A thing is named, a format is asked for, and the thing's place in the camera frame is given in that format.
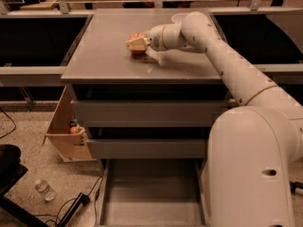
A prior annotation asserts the grey drawer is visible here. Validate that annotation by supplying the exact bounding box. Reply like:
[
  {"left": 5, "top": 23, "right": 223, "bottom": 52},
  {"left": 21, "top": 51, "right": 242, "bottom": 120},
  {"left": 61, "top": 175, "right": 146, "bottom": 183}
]
[
  {"left": 87, "top": 127, "right": 210, "bottom": 159},
  {"left": 68, "top": 84, "right": 236, "bottom": 128},
  {"left": 96, "top": 159, "right": 210, "bottom": 227}
]

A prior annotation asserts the grey top drawer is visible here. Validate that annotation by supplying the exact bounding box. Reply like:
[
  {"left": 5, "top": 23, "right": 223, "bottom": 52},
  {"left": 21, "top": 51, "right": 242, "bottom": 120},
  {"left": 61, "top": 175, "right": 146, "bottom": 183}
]
[{"left": 68, "top": 84, "right": 236, "bottom": 128}]

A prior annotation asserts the white ceramic bowl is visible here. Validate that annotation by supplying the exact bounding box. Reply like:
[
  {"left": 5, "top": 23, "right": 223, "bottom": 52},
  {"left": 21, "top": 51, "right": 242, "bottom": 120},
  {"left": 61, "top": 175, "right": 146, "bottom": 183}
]
[{"left": 171, "top": 12, "right": 187, "bottom": 24}]

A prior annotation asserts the grey bottom drawer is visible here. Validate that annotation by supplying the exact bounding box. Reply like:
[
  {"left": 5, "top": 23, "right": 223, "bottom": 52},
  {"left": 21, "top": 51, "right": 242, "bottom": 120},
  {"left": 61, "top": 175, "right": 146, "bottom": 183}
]
[{"left": 96, "top": 159, "right": 210, "bottom": 227}]

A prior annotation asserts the grey middle drawer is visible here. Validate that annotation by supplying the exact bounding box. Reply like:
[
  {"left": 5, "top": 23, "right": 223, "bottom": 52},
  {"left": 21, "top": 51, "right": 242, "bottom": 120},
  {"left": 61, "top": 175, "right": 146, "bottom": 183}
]
[{"left": 87, "top": 127, "right": 210, "bottom": 159}]

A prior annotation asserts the cardboard box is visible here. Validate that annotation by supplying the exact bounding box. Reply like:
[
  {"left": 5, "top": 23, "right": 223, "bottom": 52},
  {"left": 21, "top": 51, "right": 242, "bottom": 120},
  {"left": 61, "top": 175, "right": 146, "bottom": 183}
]
[{"left": 45, "top": 88, "right": 93, "bottom": 162}]

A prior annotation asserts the orange fruit in box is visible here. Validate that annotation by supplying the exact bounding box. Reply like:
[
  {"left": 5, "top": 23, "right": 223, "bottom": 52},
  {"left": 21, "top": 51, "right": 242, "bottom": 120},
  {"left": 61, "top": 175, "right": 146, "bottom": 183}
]
[{"left": 69, "top": 126, "right": 79, "bottom": 134}]

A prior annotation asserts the black chair base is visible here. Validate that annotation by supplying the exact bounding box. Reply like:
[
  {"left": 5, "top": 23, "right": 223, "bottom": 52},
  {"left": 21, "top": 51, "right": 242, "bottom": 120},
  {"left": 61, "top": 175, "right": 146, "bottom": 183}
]
[{"left": 0, "top": 145, "right": 49, "bottom": 227}]

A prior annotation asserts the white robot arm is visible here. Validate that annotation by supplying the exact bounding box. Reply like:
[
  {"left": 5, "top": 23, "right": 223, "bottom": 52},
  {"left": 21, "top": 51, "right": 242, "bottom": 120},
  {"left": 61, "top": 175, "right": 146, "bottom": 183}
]
[{"left": 125, "top": 12, "right": 303, "bottom": 227}]

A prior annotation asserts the red apple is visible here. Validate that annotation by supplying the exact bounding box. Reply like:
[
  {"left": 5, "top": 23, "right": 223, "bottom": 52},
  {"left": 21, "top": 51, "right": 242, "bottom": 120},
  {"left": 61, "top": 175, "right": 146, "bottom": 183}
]
[{"left": 128, "top": 33, "right": 145, "bottom": 56}]

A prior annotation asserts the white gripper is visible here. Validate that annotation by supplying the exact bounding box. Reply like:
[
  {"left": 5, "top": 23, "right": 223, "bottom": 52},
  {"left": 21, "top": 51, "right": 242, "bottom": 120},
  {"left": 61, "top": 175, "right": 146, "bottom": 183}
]
[{"left": 125, "top": 26, "right": 165, "bottom": 52}]

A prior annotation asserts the grey drawer cabinet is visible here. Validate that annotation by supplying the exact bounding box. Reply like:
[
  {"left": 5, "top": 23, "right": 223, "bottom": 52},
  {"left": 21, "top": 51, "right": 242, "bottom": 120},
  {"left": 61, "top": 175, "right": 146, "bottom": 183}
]
[{"left": 61, "top": 7, "right": 242, "bottom": 172}]

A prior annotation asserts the black power cable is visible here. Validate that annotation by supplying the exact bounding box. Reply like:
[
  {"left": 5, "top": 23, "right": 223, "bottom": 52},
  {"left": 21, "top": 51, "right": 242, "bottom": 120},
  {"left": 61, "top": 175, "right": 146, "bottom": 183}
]
[{"left": 34, "top": 175, "right": 104, "bottom": 227}]

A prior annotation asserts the black caster wheel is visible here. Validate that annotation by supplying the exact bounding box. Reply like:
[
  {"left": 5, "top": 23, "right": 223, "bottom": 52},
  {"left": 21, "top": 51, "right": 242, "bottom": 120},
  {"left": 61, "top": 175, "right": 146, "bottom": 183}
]
[{"left": 290, "top": 182, "right": 303, "bottom": 194}]

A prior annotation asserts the plastic water bottle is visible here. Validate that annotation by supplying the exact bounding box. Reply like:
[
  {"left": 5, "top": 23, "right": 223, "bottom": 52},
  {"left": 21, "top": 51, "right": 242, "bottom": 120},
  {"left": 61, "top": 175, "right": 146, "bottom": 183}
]
[{"left": 35, "top": 180, "right": 56, "bottom": 201}]

